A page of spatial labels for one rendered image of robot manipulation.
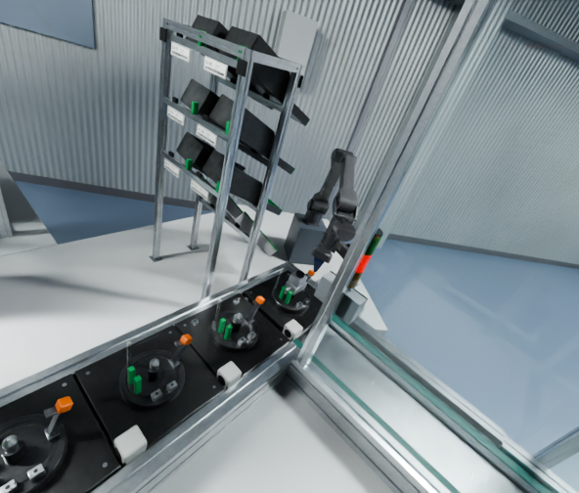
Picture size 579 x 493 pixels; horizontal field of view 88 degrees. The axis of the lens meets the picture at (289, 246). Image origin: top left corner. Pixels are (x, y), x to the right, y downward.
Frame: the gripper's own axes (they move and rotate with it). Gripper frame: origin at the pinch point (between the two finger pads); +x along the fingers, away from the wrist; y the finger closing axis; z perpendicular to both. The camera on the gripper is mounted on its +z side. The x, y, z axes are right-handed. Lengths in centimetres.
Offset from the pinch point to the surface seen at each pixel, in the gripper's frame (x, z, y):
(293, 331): 18.3, 2.9, -16.5
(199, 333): 25.5, -20.3, -30.3
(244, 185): -15.1, -30.1, -13.1
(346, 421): 27.2, 26.1, -28.7
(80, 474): 36, -19, -66
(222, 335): 22.9, -14.1, -29.4
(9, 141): 60, -292, 105
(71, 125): 26, -251, 122
